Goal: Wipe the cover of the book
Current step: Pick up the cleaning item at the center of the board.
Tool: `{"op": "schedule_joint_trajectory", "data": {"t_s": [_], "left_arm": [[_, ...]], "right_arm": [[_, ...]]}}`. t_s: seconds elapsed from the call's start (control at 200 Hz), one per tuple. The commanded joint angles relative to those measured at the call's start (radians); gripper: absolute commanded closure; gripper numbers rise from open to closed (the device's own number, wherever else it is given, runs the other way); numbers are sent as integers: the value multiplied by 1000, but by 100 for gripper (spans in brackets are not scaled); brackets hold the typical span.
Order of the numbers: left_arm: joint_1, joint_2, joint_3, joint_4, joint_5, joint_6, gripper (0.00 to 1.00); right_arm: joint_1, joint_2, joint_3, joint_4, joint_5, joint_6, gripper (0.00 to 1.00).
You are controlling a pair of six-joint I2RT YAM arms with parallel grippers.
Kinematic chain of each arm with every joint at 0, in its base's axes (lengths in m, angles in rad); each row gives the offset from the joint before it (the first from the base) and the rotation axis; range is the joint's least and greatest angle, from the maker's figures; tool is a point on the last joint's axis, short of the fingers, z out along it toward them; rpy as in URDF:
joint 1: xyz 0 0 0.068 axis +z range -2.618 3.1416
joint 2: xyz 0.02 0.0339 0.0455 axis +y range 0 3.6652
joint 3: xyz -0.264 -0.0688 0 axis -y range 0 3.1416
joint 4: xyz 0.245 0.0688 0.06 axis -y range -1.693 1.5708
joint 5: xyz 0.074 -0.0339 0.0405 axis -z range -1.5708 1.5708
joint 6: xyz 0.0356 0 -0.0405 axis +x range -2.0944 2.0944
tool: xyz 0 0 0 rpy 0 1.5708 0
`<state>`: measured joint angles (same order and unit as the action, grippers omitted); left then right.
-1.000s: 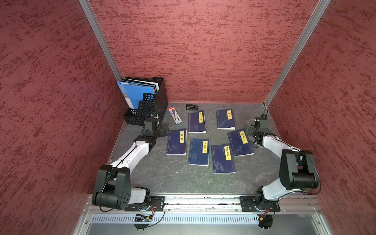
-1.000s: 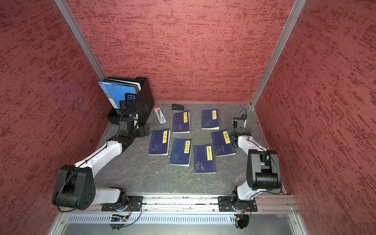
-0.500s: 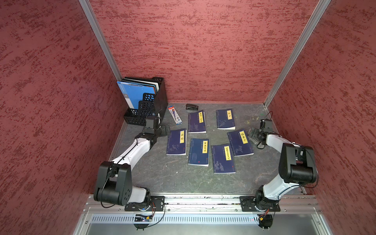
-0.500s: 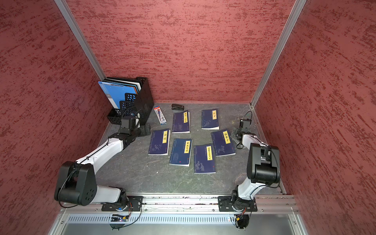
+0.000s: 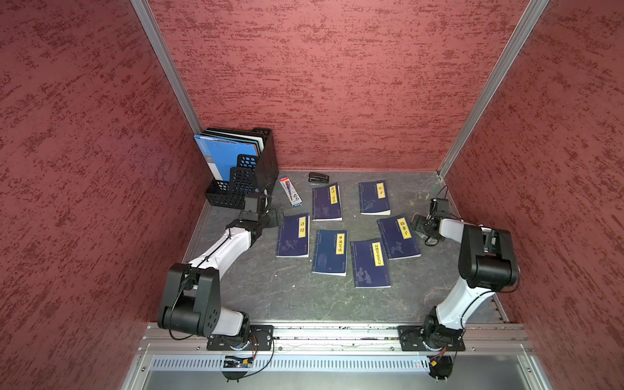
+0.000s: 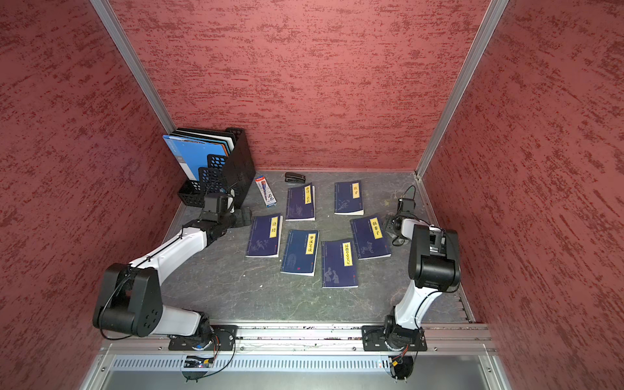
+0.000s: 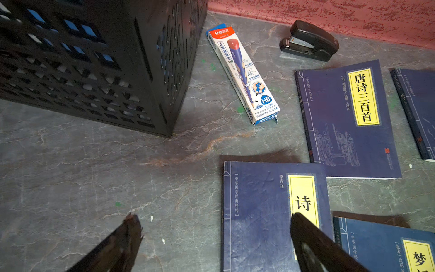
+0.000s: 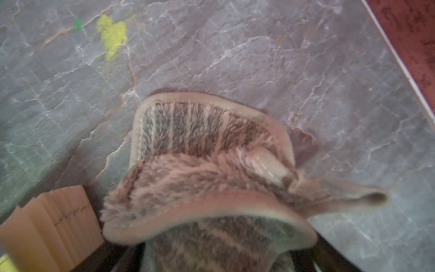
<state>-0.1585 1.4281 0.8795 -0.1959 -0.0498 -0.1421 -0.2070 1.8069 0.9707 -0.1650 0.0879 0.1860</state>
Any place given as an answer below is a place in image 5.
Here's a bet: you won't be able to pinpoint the navy book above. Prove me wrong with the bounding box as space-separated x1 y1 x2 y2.
312 183 342 221
276 213 310 258
377 214 422 260
312 230 348 277
358 180 391 215
350 238 392 289

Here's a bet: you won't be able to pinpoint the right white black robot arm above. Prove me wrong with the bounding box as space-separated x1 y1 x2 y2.
420 216 519 351

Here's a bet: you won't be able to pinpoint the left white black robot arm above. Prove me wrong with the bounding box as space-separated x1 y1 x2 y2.
157 209 284 350

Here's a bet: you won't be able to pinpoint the pencil box white blue red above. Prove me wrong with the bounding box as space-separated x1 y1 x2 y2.
279 176 302 207

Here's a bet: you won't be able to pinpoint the black mesh file organizer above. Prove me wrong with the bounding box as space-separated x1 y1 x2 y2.
206 128 278 210

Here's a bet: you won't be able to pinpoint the blue folder in organizer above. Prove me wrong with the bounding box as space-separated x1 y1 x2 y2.
194 135 258 181

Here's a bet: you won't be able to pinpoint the dark folders in organizer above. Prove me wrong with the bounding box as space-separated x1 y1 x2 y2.
201 128 265 154

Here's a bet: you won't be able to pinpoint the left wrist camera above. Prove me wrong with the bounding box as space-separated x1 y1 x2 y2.
243 192 268 215

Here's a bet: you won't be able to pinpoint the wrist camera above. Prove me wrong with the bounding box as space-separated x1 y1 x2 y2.
430 198 453 219
243 192 268 215

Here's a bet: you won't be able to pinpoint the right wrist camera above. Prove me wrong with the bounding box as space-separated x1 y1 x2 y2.
430 198 453 219

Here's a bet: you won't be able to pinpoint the aluminium mounting rail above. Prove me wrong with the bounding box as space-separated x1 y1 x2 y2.
138 322 536 356

